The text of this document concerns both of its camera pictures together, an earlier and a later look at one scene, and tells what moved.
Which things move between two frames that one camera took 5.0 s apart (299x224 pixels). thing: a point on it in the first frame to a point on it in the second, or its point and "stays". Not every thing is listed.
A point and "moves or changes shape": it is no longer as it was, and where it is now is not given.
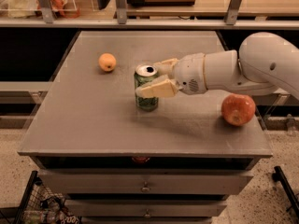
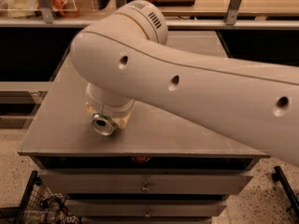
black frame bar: [279, 176] stays
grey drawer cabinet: [119, 164] stays
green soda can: [143, 75] moves or changes shape
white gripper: [189, 73] to [109, 109]
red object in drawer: [141, 159] stays
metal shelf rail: [148, 23] stays
